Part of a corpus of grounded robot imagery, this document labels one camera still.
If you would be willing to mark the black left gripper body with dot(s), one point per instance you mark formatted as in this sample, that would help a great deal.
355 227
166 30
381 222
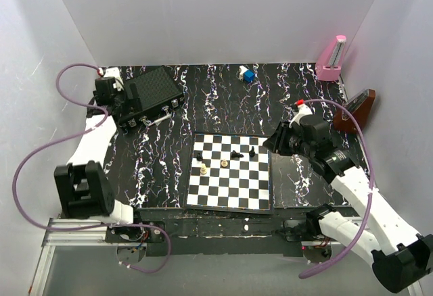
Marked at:
123 100

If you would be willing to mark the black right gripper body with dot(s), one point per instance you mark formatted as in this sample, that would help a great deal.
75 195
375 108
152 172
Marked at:
293 144

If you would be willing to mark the black aluminium poker case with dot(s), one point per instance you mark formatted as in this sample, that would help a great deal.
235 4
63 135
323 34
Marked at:
160 97

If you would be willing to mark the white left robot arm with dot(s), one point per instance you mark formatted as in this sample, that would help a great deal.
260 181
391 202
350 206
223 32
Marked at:
84 190

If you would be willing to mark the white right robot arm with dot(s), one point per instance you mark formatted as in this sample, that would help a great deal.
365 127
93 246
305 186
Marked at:
396 252

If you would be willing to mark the black bishop lying down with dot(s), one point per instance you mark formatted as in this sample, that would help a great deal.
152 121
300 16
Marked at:
235 154

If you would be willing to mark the black white chessboard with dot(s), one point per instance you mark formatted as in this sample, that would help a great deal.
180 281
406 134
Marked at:
244 186

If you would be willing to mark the black marble pattern mat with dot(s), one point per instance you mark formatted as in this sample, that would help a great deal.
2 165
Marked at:
149 167

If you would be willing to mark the blue cube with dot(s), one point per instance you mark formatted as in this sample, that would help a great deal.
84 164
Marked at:
248 76

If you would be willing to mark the white king chess piece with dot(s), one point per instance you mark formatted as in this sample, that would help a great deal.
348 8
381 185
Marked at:
203 169

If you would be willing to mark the brown wooden metronome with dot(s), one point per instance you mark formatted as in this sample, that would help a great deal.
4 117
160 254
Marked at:
359 107

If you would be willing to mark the white small block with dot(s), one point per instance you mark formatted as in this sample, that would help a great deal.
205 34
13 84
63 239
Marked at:
242 70

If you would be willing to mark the pink metronome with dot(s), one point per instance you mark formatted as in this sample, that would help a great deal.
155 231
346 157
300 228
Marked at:
328 66

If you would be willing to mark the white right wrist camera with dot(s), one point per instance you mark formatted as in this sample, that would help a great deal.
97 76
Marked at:
300 110

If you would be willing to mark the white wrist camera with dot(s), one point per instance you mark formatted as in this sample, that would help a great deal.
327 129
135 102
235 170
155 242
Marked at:
300 110
114 74

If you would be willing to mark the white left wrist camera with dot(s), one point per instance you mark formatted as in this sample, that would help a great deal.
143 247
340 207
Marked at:
114 74

